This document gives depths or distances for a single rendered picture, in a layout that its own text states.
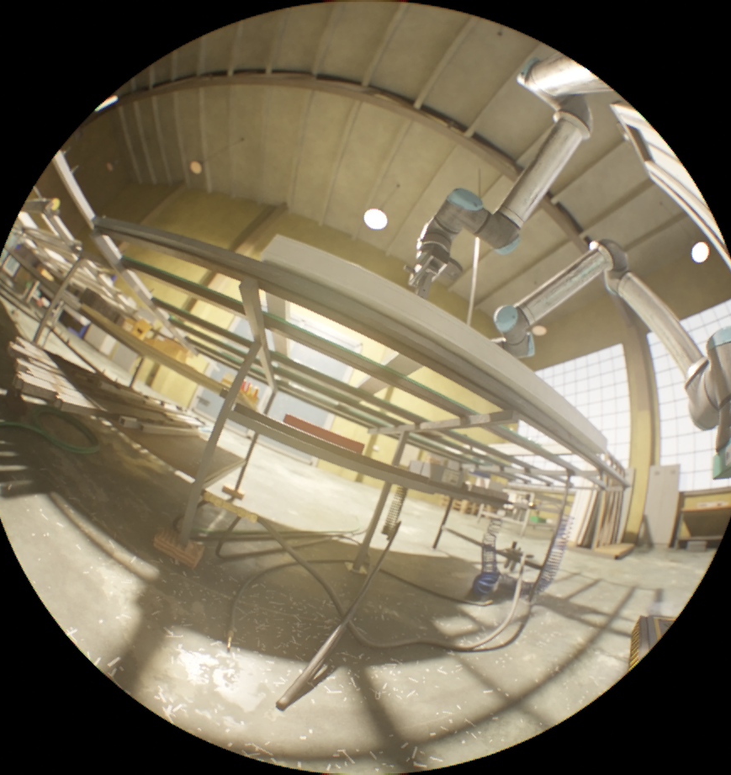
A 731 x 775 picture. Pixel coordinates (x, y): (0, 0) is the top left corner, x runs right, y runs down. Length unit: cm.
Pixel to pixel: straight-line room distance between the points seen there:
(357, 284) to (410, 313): 13
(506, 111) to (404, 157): 340
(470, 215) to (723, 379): 78
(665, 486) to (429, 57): 1133
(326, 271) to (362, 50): 810
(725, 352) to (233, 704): 122
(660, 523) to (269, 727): 739
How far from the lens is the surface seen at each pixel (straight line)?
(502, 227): 75
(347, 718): 68
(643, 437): 794
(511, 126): 794
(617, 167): 888
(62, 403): 92
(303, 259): 54
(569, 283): 95
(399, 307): 53
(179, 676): 64
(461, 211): 71
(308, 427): 85
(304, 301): 54
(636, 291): 109
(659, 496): 752
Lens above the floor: 56
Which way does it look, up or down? 17 degrees up
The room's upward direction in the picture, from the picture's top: 20 degrees clockwise
